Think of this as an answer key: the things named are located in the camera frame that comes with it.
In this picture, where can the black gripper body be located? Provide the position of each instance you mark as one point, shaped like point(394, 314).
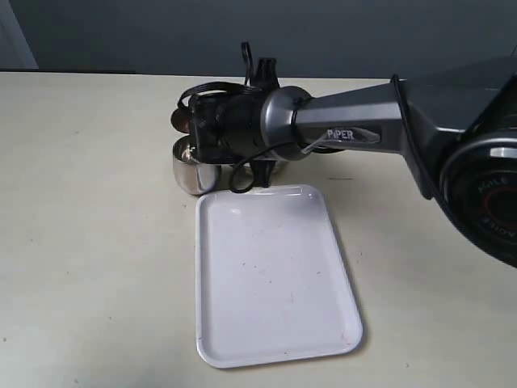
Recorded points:
point(225, 122)

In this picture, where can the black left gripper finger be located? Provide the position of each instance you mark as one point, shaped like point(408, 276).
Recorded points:
point(265, 76)

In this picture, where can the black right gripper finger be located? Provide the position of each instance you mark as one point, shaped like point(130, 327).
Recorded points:
point(261, 171)

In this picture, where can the brown wooden spoon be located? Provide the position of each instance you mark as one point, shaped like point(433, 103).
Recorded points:
point(180, 119)

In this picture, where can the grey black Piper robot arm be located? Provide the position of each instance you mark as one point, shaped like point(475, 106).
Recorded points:
point(455, 129)

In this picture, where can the small steel cup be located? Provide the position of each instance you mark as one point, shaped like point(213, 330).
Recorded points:
point(194, 177)

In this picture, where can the white rectangular plastic tray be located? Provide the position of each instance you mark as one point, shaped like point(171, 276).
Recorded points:
point(270, 281)

